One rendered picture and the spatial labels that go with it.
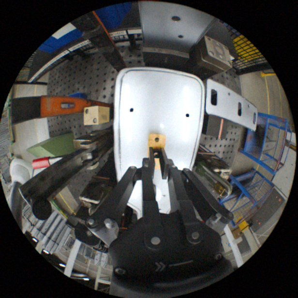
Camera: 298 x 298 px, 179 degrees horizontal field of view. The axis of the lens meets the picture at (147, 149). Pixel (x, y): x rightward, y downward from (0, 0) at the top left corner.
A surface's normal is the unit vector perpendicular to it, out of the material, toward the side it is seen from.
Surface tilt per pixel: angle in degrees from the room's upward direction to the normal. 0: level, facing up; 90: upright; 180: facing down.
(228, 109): 0
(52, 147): 90
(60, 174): 82
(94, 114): 0
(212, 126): 0
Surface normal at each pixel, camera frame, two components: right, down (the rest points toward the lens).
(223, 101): -0.02, 0.36
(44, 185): 0.99, 0.11
